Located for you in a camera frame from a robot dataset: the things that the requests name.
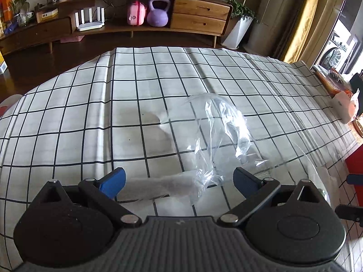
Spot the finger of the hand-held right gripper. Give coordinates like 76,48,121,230
335,204,363,228
346,174,363,187

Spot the pink toy case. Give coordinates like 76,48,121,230
126,1,147,26

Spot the white router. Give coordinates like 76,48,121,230
75,7,105,32

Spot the white and orange bag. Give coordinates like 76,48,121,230
331,88,361,124

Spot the purple kettlebell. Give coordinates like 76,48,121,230
146,0,171,28

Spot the potted plant in white pot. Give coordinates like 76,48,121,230
217,0,258,49

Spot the clear plastic bag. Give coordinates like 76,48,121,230
167,92,273,205

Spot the small white box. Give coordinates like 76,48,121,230
36,8,59,23

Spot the yellow curtain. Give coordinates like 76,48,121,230
283,0,327,63

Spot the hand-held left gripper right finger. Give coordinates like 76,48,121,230
217,167,327,228

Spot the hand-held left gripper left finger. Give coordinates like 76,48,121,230
40,167,143,229

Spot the checked white tablecloth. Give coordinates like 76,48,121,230
0,47,363,272

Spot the red object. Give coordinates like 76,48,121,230
344,147,363,175

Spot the wooden TV cabinet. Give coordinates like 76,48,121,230
0,0,233,56

